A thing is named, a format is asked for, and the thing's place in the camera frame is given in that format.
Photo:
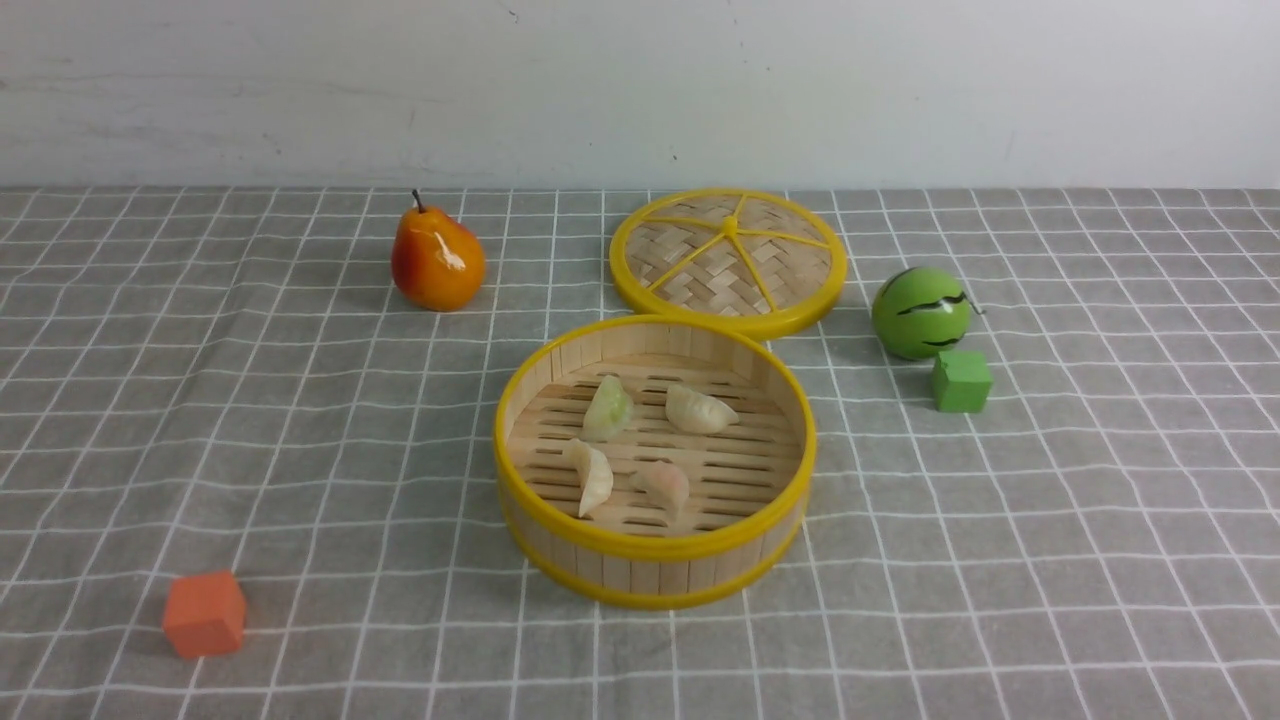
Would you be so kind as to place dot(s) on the pale green dumpling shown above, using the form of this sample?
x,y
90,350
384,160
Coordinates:
x,y
609,413

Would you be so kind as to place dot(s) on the pink tinted dumpling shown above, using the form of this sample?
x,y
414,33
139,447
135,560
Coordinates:
x,y
664,486

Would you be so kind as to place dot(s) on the cream white dumpling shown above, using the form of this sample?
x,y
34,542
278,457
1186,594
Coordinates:
x,y
595,475

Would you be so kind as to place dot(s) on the bamboo steamer lid yellow rim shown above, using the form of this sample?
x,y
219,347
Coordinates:
x,y
745,261

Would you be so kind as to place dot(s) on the orange red toy pear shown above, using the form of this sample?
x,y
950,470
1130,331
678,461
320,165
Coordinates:
x,y
436,262

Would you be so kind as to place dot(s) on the green toy watermelon ball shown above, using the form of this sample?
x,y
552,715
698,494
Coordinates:
x,y
920,312

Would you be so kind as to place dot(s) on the green foam cube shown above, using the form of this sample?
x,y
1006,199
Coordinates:
x,y
960,381

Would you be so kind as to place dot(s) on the grey checked tablecloth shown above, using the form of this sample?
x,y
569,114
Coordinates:
x,y
206,379

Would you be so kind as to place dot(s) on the orange foam cube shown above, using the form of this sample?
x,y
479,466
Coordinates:
x,y
204,615

